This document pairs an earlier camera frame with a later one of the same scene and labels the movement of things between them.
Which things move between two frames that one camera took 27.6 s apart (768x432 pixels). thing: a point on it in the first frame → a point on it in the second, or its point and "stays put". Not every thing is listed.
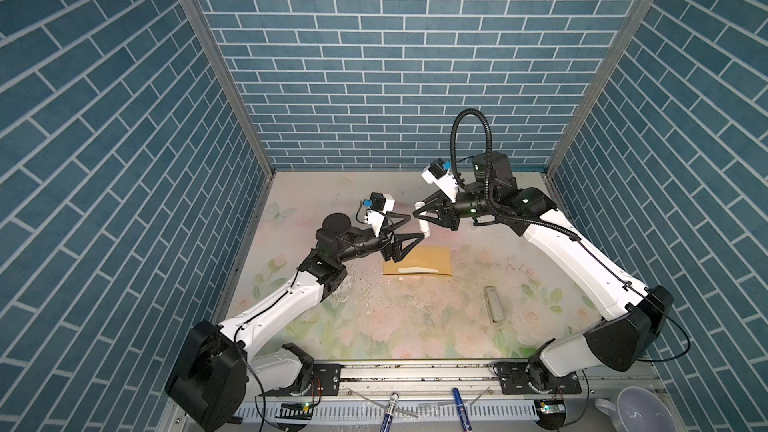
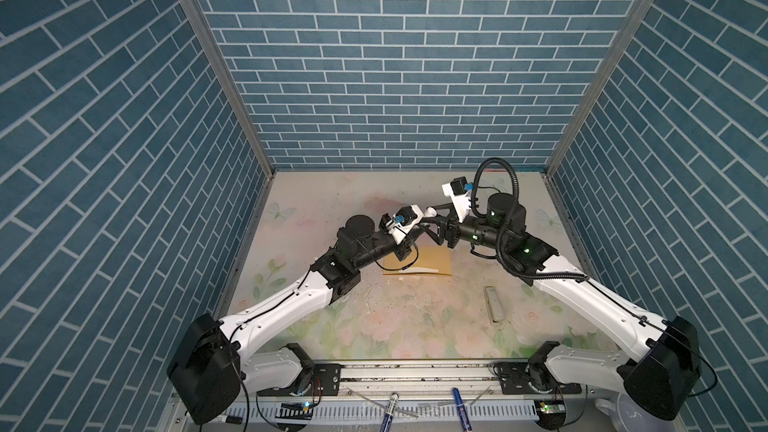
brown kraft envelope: (421, 260) stays put
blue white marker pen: (386, 425) stays put
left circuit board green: (295, 410) stays put
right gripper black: (444, 208) → (445, 230)
